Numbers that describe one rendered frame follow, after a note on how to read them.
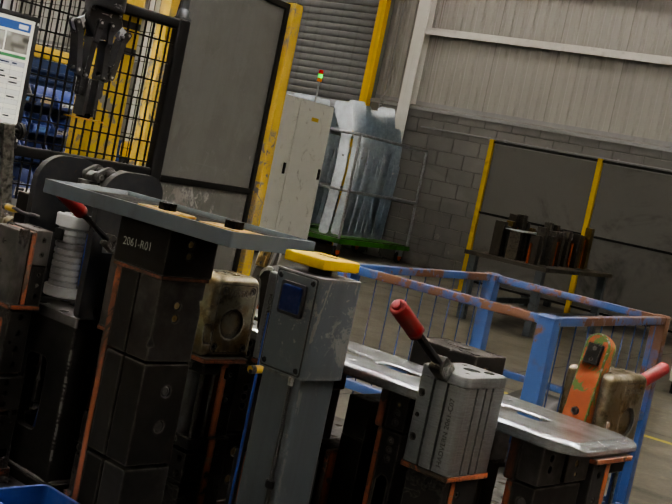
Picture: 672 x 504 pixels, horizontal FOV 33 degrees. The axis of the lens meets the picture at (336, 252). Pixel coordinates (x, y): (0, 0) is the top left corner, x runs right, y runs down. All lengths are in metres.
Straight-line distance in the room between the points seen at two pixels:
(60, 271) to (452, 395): 0.73
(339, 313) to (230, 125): 4.15
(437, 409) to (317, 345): 0.17
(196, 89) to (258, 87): 0.47
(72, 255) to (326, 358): 0.64
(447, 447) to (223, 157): 4.15
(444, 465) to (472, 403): 0.08
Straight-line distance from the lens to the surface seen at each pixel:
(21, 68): 2.72
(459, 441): 1.28
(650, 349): 4.47
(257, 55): 5.43
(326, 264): 1.18
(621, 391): 1.57
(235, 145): 5.39
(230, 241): 1.23
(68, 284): 1.76
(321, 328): 1.19
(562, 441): 1.33
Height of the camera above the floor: 1.26
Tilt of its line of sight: 4 degrees down
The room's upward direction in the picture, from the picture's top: 12 degrees clockwise
